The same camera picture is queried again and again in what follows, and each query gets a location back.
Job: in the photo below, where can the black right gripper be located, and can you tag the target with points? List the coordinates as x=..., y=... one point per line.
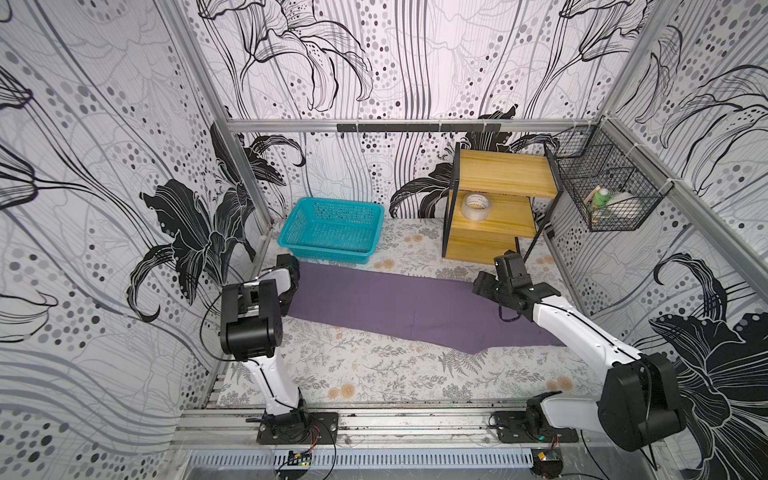
x=489, y=287

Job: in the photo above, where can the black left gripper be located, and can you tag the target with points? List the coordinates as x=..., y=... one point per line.
x=283, y=309

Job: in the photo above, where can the purple long pants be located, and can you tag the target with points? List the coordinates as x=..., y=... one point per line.
x=438, y=311

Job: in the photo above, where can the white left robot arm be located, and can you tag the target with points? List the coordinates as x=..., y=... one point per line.
x=251, y=331

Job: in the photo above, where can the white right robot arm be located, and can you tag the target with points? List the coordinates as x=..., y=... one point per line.
x=640, y=401

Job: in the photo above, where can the clear tape roll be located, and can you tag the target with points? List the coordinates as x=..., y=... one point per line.
x=476, y=207

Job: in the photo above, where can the teal plastic basket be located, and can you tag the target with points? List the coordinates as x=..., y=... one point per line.
x=333, y=230

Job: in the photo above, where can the wooden black-framed shelf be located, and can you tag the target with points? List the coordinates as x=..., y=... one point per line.
x=512, y=181

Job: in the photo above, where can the floral patterned tablecloth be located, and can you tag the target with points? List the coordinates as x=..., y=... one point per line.
x=337, y=365

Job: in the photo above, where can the green white bottle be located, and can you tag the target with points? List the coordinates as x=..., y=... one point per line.
x=598, y=205

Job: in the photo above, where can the small black power module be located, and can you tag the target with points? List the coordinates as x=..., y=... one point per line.
x=547, y=464

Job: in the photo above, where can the small green circuit board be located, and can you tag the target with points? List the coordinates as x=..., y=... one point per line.
x=301, y=459

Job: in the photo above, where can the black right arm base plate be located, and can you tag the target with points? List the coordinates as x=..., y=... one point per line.
x=513, y=426

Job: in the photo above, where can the black wire basket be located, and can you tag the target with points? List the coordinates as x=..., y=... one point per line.
x=585, y=157

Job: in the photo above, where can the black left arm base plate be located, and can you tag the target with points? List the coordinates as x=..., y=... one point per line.
x=299, y=428

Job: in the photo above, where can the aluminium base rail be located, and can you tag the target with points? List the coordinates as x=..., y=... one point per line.
x=367, y=425

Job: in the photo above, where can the white slotted cable duct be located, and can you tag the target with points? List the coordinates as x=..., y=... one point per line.
x=368, y=459

